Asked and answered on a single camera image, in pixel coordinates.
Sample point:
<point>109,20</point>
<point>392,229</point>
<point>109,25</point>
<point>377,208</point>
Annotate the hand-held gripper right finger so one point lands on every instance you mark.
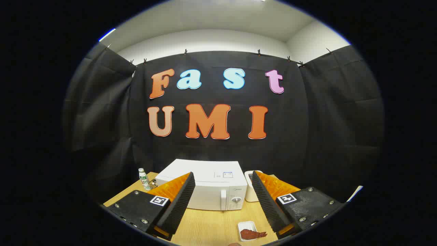
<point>268,205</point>

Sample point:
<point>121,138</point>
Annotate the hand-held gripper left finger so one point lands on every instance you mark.
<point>177,205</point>

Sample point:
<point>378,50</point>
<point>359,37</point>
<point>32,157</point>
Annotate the red meat slice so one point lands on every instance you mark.
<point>251,234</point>

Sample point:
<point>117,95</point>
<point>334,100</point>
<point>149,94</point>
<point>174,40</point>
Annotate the white microwave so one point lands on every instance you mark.
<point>215,191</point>

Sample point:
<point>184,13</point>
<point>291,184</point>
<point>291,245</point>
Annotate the white toaster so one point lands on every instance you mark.
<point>248,192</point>

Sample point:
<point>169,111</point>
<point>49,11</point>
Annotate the white rectangular dish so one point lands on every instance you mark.
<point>246,225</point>

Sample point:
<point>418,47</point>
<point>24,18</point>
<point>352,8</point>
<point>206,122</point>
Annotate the glass and metal holder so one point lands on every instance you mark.
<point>153,183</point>

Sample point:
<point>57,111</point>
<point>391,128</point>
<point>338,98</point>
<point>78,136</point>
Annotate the white bottle with green label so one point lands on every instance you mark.
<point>144,179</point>

